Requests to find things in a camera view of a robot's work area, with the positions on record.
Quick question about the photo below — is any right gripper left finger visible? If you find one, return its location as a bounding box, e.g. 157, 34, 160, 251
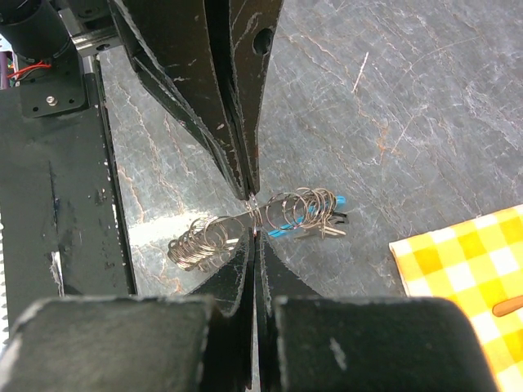
1, 233, 254, 391

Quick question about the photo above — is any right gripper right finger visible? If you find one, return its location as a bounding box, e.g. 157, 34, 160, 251
253, 234, 497, 391

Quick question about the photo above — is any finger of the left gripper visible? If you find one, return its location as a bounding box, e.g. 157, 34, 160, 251
203, 1, 283, 194
110, 1, 250, 200

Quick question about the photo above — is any small silver key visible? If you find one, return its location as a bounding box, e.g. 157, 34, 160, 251
247, 194, 263, 236

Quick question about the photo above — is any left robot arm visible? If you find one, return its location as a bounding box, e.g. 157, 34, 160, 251
1, 1, 282, 200

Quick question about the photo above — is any black key fob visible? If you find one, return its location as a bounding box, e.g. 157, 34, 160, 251
326, 212, 349, 226

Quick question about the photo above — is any orange checkered cloth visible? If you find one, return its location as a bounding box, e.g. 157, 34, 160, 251
389, 206, 522, 391

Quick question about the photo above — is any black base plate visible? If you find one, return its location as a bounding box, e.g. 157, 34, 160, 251
1, 58, 136, 330

